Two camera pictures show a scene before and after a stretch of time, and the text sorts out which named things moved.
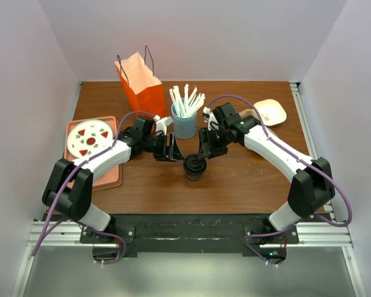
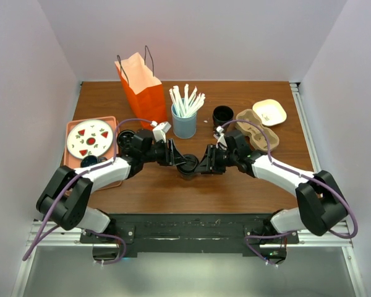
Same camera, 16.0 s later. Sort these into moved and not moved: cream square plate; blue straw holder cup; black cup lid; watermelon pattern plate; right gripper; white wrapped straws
Moved: black cup lid; right gripper
Not moved: blue straw holder cup; cream square plate; watermelon pattern plate; white wrapped straws
